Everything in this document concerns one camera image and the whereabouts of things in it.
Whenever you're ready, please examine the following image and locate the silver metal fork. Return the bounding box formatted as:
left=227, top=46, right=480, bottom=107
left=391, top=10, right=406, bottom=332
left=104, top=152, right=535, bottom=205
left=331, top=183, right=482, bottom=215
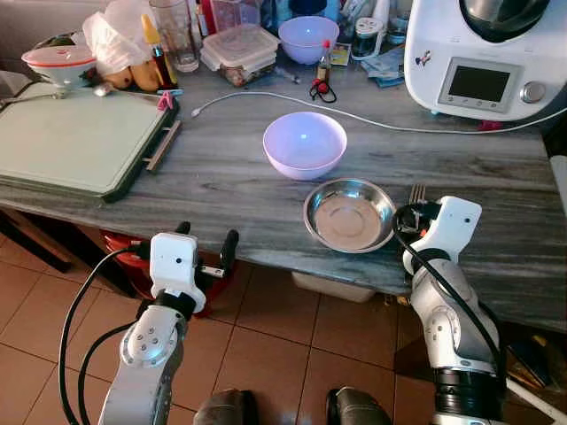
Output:
left=408, top=183, right=429, bottom=206

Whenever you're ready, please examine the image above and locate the red container under table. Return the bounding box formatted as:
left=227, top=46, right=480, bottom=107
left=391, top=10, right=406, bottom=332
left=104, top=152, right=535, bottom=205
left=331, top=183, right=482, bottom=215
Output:
left=100, top=230, right=238, bottom=318

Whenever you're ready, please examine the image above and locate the stainless steel bowl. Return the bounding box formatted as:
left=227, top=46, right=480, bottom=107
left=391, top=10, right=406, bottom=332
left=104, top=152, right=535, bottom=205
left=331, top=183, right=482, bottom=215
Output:
left=303, top=177, right=398, bottom=255

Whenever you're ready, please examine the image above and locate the white box under table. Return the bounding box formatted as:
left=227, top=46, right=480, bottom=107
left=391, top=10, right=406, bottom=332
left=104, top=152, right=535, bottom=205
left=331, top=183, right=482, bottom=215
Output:
left=291, top=269, right=379, bottom=305

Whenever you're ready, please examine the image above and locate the large lilac plastic bowl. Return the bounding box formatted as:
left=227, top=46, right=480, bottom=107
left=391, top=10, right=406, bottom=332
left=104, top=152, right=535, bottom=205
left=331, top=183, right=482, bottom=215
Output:
left=262, top=112, right=349, bottom=182

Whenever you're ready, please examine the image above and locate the grey left robot foot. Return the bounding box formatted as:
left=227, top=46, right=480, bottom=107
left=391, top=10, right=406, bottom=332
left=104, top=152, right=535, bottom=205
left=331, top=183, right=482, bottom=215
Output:
left=192, top=387, right=260, bottom=425

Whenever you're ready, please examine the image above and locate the grey robot foot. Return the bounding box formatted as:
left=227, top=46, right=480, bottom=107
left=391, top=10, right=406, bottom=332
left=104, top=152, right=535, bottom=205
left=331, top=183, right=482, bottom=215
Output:
left=192, top=387, right=260, bottom=425
left=325, top=385, right=392, bottom=425

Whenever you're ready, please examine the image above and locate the pale green cutting board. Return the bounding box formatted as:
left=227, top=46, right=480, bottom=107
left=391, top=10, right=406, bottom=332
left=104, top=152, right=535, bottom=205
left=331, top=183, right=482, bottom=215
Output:
left=0, top=81, right=179, bottom=204

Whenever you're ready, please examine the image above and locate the blue paper packet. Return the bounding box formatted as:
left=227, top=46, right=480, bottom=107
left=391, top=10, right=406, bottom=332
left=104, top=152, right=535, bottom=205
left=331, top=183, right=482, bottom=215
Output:
left=358, top=48, right=409, bottom=89

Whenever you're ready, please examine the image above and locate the yellow brown fruit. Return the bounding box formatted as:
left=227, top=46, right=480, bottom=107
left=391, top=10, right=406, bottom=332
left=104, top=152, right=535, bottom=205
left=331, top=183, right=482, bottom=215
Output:
left=105, top=60, right=163, bottom=93

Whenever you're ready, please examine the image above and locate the metal spoon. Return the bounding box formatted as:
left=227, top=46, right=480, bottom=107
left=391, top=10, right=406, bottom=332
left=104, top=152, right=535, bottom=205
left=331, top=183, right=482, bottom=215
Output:
left=91, top=81, right=160, bottom=100

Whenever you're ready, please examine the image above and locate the yellow capped sauce bottle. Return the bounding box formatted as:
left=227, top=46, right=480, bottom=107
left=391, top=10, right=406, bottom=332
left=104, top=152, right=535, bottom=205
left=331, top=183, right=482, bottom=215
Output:
left=141, top=12, right=179, bottom=93

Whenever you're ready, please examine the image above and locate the small red capped bottle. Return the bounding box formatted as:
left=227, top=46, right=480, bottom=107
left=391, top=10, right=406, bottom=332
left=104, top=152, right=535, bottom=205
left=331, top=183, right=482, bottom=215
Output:
left=316, top=39, right=337, bottom=86

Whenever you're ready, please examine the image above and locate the white kitchen cooking machine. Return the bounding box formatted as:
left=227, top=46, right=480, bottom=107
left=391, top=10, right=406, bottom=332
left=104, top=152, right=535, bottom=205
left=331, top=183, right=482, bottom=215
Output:
left=403, top=0, right=567, bottom=123

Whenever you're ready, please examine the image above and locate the clear lidded food container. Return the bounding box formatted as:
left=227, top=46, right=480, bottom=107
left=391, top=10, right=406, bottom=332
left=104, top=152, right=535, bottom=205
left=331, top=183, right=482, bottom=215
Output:
left=199, top=24, right=282, bottom=88

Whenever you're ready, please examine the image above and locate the clear drinking glass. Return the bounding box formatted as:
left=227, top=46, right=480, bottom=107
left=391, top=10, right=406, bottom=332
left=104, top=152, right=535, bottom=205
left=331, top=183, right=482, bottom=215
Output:
left=148, top=0, right=202, bottom=74

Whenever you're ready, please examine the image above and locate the crumpled clear plastic bag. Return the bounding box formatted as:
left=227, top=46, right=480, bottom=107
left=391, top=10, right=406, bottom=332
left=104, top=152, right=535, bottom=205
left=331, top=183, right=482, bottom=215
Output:
left=82, top=0, right=162, bottom=77

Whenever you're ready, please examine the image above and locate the grey right robot foot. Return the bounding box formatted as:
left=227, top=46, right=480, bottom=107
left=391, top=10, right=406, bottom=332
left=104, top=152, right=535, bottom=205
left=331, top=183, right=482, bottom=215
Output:
left=325, top=385, right=392, bottom=425

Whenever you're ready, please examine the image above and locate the white bowl with orange rim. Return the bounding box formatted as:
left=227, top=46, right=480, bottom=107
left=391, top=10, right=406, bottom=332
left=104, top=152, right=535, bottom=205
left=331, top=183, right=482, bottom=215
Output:
left=20, top=43, right=99, bottom=89

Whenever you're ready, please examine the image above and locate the small lilac plastic bowl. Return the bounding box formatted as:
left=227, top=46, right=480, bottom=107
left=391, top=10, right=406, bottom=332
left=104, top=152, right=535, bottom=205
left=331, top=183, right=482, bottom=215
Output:
left=277, top=15, right=341, bottom=66

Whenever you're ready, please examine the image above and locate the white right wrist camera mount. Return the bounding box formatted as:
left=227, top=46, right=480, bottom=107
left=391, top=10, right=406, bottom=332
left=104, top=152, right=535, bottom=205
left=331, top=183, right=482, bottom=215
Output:
left=415, top=196, right=484, bottom=268

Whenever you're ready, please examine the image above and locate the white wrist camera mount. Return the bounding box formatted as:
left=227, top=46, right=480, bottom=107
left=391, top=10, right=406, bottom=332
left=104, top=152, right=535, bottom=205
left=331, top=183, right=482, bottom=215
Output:
left=148, top=232, right=207, bottom=303
left=415, top=196, right=484, bottom=268

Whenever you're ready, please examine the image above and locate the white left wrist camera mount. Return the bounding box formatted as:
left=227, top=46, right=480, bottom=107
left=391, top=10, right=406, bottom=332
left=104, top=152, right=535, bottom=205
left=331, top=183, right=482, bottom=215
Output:
left=148, top=232, right=207, bottom=303

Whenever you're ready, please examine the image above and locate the thin white cable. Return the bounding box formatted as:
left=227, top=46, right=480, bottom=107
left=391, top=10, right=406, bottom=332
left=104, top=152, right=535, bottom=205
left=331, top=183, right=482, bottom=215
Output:
left=190, top=89, right=567, bottom=135

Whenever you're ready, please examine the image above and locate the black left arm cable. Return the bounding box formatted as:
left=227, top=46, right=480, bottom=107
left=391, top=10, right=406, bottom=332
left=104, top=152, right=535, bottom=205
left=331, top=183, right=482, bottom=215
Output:
left=57, top=245, right=147, bottom=425

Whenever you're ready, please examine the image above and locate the red and black key ring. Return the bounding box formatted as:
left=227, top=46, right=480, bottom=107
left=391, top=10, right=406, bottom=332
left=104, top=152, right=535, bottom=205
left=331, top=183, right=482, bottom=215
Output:
left=309, top=79, right=338, bottom=104

